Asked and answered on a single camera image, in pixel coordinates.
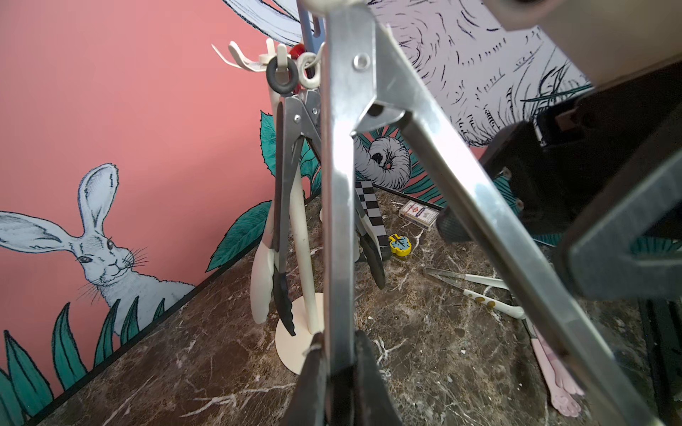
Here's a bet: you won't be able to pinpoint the black white chessboard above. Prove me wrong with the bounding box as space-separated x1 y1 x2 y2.
355 180 391 262

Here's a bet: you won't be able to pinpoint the playing card box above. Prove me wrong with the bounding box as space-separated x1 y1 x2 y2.
399 201 439 231

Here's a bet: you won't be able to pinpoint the white spotted tongs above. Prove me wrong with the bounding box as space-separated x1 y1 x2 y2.
423 267 526 320

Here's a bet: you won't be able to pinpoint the black steel tongs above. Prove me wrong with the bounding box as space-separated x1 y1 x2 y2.
265 54 387 337

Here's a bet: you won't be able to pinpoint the cream utensil rack stand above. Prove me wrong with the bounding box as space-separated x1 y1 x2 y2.
229 40 324 375

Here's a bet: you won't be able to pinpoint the pink tongs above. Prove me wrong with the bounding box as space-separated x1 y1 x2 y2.
523 318 584 417

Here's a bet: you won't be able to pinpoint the cream steel tongs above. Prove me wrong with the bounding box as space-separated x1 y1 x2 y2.
305 1 658 425

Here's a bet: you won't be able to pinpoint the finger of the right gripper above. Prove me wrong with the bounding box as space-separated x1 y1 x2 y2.
554 154 681 300

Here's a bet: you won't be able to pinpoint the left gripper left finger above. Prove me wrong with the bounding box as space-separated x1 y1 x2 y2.
280 335 327 426

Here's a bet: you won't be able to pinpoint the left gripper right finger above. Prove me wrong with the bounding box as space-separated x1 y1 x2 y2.
353 330 402 425

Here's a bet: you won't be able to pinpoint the yellow tree puzzle block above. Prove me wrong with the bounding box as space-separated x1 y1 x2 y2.
388 234 412 257

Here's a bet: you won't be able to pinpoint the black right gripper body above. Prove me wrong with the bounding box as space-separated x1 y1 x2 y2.
435 63 682 251

